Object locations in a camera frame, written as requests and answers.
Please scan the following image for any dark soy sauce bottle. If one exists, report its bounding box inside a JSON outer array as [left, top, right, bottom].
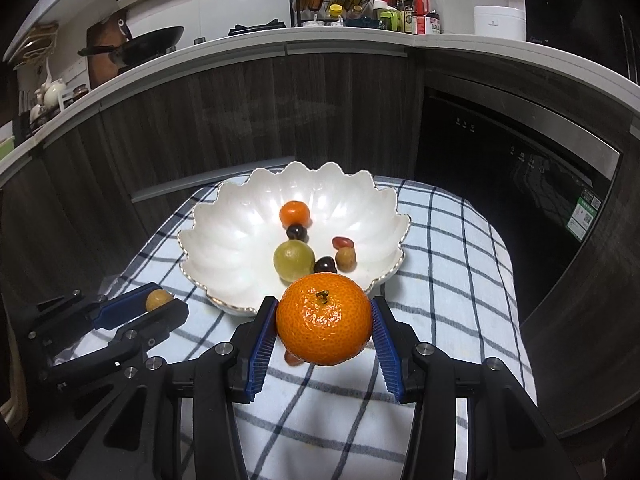
[[400, 0, 414, 35]]

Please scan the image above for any black wok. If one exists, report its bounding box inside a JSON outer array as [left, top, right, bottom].
[[77, 26, 184, 68]]

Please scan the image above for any black stove grate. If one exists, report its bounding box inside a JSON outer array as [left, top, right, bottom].
[[228, 18, 286, 37]]

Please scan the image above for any white rice cooker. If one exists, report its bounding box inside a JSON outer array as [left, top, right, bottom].
[[474, 6, 526, 41]]

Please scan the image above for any small red grape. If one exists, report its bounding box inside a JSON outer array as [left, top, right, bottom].
[[284, 350, 305, 366]]

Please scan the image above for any large green grape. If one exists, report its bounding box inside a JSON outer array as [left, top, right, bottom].
[[273, 240, 316, 283]]

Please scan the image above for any small orange mandarin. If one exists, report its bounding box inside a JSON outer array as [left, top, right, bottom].
[[279, 200, 311, 229]]

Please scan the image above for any white teapot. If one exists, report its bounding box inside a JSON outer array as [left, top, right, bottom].
[[29, 58, 66, 124]]

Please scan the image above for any white scalloped bowl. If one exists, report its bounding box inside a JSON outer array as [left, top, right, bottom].
[[178, 162, 411, 316]]

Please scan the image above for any red liquid bottle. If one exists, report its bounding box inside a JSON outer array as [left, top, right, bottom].
[[413, 0, 442, 36]]

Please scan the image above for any blue checked white cloth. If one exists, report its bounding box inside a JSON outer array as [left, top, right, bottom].
[[100, 177, 536, 479]]

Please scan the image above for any small dark grape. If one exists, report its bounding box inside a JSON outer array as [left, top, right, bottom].
[[314, 256, 337, 273]]

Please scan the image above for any black microwave oven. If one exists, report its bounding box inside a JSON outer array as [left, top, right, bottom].
[[524, 0, 639, 82]]

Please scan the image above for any built-in black oven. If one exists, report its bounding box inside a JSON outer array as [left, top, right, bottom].
[[414, 66, 623, 281]]

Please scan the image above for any yellow lid jar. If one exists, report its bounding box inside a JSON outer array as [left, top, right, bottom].
[[328, 3, 344, 27]]

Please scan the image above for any large orange mandarin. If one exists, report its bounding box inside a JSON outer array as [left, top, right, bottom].
[[276, 272, 372, 366]]

